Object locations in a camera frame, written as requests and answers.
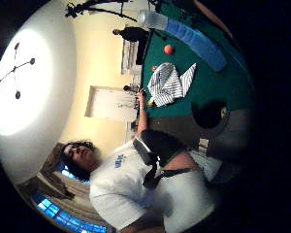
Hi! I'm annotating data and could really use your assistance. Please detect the striped white cloth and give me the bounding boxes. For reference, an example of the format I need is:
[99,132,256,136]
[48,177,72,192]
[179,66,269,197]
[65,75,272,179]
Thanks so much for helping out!
[146,61,198,109]

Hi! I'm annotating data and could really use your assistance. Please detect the orange billiard ball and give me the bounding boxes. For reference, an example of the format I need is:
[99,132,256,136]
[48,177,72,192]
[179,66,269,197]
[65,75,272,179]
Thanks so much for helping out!
[163,44,175,56]

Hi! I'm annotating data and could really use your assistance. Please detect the clear bottle with blue label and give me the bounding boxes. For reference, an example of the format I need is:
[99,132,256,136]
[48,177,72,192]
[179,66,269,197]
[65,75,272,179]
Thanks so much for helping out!
[137,9,228,73]

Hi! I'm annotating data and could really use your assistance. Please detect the green pool table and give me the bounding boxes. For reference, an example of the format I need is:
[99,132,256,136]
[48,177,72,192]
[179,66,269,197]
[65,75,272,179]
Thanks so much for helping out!
[132,0,257,158]

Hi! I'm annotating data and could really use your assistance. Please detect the the person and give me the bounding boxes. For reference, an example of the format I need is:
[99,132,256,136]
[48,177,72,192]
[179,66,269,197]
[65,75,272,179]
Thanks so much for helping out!
[59,129,225,233]

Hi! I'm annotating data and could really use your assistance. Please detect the black stand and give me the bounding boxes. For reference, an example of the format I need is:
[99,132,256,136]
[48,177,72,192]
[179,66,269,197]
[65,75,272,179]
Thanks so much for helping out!
[64,0,139,22]

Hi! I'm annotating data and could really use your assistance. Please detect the brown curtain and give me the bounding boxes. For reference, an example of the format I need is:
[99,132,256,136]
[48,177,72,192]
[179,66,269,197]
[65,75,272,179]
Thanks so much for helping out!
[16,142,105,225]

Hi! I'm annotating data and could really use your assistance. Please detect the black ceiling lamp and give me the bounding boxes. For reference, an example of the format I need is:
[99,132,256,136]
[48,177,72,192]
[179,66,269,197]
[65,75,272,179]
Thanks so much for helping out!
[0,41,37,101]

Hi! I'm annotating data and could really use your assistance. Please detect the window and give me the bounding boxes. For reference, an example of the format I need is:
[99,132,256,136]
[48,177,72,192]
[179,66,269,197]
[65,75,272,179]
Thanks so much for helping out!
[30,161,108,233]

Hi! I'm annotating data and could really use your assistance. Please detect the white wall board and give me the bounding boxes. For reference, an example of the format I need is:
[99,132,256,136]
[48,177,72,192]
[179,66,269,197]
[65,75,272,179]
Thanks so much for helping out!
[84,84,140,123]

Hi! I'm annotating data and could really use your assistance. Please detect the pale wall hanging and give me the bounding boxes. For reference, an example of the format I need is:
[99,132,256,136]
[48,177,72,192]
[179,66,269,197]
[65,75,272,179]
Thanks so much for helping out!
[120,39,141,76]

